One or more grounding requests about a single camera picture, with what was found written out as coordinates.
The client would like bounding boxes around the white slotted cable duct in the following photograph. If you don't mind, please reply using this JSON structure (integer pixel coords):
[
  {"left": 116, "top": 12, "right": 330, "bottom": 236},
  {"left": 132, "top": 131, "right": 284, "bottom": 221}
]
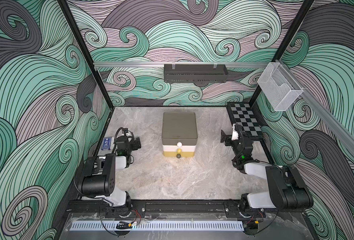
[{"left": 69, "top": 220, "right": 244, "bottom": 232}]

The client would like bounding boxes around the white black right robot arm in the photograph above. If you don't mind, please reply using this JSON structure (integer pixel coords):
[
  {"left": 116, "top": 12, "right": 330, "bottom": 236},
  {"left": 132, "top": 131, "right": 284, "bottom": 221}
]
[{"left": 220, "top": 124, "right": 314, "bottom": 211}]

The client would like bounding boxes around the clear plastic wall bin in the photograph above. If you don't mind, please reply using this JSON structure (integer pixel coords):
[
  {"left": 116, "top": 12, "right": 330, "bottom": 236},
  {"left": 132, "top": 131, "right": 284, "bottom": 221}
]
[{"left": 257, "top": 62, "right": 303, "bottom": 112}]

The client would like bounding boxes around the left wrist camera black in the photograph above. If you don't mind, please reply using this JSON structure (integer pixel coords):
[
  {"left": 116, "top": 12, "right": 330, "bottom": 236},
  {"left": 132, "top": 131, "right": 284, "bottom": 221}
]
[{"left": 114, "top": 127, "right": 134, "bottom": 151}]

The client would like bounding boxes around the black white checkerboard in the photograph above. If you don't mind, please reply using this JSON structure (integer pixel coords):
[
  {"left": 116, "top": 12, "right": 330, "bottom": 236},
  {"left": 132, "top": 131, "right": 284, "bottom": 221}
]
[{"left": 226, "top": 102, "right": 263, "bottom": 141}]

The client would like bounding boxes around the black wall-mounted shelf tray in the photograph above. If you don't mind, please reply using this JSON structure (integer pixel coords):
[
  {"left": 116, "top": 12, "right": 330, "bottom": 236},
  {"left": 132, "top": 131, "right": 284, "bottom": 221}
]
[{"left": 164, "top": 64, "right": 229, "bottom": 87}]

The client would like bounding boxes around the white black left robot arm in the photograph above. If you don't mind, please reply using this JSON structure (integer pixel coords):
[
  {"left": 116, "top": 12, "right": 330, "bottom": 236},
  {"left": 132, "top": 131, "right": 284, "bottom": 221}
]
[{"left": 74, "top": 127, "right": 142, "bottom": 211}]

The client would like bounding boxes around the aluminium wall rail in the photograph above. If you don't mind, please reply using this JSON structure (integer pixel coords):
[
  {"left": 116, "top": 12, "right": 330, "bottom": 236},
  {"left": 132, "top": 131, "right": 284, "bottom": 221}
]
[{"left": 93, "top": 61, "right": 270, "bottom": 69}]

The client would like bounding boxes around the olive three-drawer storage box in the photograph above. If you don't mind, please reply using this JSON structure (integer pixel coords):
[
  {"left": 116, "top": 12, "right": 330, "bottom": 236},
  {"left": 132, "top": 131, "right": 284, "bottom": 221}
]
[{"left": 162, "top": 112, "right": 198, "bottom": 159}]

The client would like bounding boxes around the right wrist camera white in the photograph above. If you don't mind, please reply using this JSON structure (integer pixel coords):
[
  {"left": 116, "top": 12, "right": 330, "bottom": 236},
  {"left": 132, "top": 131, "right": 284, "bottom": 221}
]
[{"left": 231, "top": 124, "right": 239, "bottom": 141}]

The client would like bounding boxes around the blue playing card box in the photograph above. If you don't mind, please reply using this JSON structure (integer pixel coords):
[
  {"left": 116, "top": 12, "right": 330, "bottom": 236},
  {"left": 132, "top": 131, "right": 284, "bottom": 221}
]
[{"left": 101, "top": 137, "right": 114, "bottom": 151}]

